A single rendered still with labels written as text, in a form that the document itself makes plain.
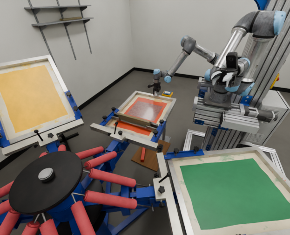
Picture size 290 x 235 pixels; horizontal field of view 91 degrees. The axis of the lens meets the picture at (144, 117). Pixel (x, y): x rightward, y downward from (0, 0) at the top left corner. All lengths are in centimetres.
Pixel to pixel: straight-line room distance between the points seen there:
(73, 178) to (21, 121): 92
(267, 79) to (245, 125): 42
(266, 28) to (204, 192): 108
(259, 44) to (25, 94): 187
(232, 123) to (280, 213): 62
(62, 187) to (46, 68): 132
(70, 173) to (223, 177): 100
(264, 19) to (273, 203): 111
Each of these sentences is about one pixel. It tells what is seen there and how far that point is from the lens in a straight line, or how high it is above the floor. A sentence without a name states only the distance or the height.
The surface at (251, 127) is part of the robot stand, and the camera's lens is 143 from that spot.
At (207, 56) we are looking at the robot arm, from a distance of 186.
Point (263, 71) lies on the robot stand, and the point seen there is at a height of 150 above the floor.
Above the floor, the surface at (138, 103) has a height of 97.
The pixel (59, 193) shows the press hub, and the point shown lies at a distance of 80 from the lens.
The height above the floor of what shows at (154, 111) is 96.
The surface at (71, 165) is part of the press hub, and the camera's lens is 86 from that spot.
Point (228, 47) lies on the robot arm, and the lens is 116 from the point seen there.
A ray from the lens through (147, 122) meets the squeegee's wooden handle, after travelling 138.
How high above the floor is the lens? 196
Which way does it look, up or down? 39 degrees down
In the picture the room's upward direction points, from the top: 2 degrees counter-clockwise
